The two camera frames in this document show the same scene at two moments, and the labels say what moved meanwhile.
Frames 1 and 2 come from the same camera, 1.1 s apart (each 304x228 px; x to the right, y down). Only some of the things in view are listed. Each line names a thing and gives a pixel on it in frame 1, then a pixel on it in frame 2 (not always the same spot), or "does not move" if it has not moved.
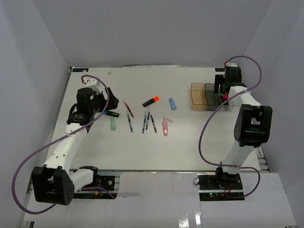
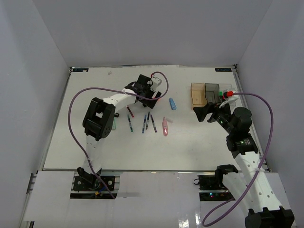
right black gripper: (218, 80) to (202, 111)
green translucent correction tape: (113, 123) does not move
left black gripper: (113, 101) to (150, 103)
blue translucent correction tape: (172, 104) does not move
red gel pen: (128, 108) does not move
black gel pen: (146, 128) does not move
